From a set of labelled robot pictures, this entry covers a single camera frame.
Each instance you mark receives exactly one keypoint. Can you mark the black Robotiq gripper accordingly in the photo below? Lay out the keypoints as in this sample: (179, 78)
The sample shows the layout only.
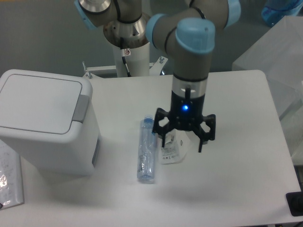
(185, 115)

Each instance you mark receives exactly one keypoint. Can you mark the white push-lid trash can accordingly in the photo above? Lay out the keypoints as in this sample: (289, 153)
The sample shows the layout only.
(49, 120)

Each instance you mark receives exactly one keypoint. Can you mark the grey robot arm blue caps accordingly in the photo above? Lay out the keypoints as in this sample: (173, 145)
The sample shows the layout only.
(187, 38)

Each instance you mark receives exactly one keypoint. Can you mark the clear plastic bag with trash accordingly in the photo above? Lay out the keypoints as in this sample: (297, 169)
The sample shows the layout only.
(177, 145)

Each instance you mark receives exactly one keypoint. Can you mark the clear blue plastic bottle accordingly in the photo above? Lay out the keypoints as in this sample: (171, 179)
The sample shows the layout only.
(146, 150)

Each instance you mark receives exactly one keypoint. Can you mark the translucent plastic box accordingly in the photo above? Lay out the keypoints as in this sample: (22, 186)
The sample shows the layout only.
(279, 54)

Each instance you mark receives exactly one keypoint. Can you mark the black device at table corner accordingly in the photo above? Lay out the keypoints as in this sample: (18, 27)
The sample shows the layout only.
(295, 203)

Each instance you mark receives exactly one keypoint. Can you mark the blue plastic bag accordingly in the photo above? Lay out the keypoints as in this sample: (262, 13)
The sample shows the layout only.
(274, 10)

